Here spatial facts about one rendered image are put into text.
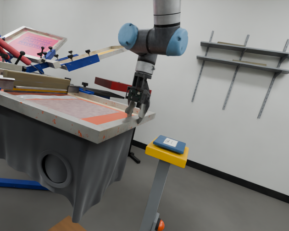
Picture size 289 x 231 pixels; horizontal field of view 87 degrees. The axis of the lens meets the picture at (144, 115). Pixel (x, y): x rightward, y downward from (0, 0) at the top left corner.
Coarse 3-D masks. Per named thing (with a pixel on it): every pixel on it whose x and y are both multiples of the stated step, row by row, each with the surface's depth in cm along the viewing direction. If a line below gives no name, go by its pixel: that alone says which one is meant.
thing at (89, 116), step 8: (40, 104) 65; (48, 104) 68; (56, 104) 72; (64, 104) 75; (72, 104) 79; (64, 112) 62; (72, 112) 65; (80, 112) 68; (88, 112) 71; (96, 112) 75; (88, 120) 60; (96, 120) 62; (104, 120) 65; (112, 120) 68
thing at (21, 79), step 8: (8, 72) 68; (16, 72) 71; (24, 72) 76; (16, 80) 72; (24, 80) 75; (32, 80) 78; (40, 80) 82; (48, 80) 86; (56, 80) 91; (64, 80) 96; (56, 88) 93; (64, 88) 98
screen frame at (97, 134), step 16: (0, 96) 53; (16, 96) 55; (80, 96) 109; (96, 96) 105; (32, 112) 49; (48, 112) 47; (64, 128) 45; (80, 128) 43; (96, 128) 42; (112, 128) 47; (128, 128) 60
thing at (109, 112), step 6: (72, 96) 103; (72, 102) 85; (78, 102) 89; (84, 102) 93; (90, 102) 98; (90, 108) 81; (96, 108) 84; (102, 108) 88; (108, 108) 92; (108, 114) 77; (114, 114) 81; (120, 114) 84; (126, 114) 88; (132, 114) 92
